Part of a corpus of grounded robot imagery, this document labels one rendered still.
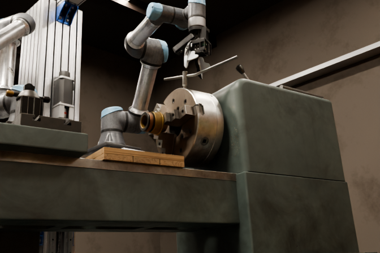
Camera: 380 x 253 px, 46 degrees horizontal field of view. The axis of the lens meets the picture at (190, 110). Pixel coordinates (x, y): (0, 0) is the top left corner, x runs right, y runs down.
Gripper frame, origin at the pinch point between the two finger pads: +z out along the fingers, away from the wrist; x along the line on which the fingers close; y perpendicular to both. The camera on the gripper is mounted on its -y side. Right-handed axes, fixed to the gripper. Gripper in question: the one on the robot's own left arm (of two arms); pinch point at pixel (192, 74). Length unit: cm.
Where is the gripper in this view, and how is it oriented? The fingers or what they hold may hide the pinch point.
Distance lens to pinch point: 188.0
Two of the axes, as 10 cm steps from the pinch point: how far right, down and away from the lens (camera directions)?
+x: 4.4, 2.4, 8.7
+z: 0.0, 9.6, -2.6
